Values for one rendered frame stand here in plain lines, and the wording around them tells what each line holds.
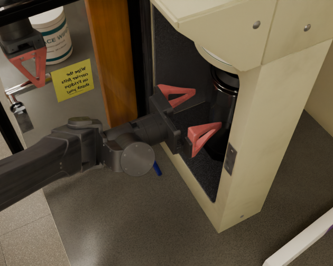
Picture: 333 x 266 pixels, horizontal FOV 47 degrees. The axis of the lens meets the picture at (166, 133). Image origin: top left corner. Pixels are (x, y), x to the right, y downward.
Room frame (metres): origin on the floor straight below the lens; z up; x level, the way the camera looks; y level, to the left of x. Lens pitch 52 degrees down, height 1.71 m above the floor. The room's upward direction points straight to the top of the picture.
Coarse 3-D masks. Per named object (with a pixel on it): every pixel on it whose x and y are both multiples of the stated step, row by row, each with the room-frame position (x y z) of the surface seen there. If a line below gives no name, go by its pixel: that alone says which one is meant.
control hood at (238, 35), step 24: (168, 0) 0.31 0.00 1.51; (192, 0) 0.31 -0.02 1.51; (216, 0) 0.31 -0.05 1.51; (240, 0) 0.32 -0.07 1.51; (264, 0) 0.32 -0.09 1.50; (192, 24) 0.29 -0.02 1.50; (216, 24) 0.30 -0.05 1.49; (240, 24) 0.31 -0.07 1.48; (264, 24) 0.33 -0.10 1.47; (216, 48) 0.30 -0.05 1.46; (240, 48) 0.32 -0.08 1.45
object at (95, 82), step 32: (32, 0) 0.50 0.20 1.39; (96, 0) 0.55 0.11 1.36; (0, 32) 0.47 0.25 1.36; (32, 32) 0.49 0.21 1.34; (64, 32) 0.52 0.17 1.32; (96, 32) 0.55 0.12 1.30; (128, 32) 0.58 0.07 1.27; (0, 64) 0.46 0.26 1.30; (32, 64) 0.48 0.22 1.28; (64, 64) 0.51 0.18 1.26; (96, 64) 0.54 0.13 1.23; (128, 64) 0.58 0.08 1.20; (0, 96) 0.45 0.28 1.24; (32, 96) 0.47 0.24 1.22; (64, 96) 0.50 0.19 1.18; (96, 96) 0.54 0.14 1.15; (128, 96) 0.58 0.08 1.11
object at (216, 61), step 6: (198, 48) 0.48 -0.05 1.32; (204, 48) 0.47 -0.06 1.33; (204, 54) 0.46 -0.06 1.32; (210, 54) 0.45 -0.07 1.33; (210, 60) 0.45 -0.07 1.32; (216, 60) 0.44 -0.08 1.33; (222, 60) 0.44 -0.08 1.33; (216, 66) 0.44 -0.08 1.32; (222, 66) 0.43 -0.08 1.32; (228, 66) 0.43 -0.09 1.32; (234, 72) 0.42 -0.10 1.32
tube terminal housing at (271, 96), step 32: (288, 0) 0.34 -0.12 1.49; (320, 0) 0.36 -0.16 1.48; (288, 32) 0.35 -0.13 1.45; (320, 32) 0.37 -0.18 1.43; (288, 64) 0.35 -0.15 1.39; (320, 64) 0.38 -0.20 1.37; (256, 96) 0.34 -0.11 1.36; (288, 96) 0.36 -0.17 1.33; (256, 128) 0.34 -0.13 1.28; (288, 128) 0.38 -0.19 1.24; (224, 160) 0.36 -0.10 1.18; (256, 160) 0.35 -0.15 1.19; (192, 192) 0.43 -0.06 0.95; (224, 192) 0.34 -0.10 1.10; (256, 192) 0.37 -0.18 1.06; (224, 224) 0.34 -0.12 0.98
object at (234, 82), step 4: (216, 68) 0.51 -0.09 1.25; (216, 72) 0.50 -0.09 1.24; (220, 72) 0.50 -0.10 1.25; (224, 72) 0.49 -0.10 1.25; (228, 72) 0.49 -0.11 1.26; (220, 76) 0.49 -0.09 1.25; (224, 76) 0.49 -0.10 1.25; (228, 76) 0.48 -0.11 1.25; (232, 76) 0.48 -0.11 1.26; (236, 76) 0.48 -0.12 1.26; (224, 80) 0.48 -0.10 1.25; (228, 80) 0.48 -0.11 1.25; (232, 80) 0.48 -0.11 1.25; (236, 80) 0.48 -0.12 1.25; (228, 84) 0.47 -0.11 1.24; (232, 84) 0.47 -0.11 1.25; (236, 84) 0.47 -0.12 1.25
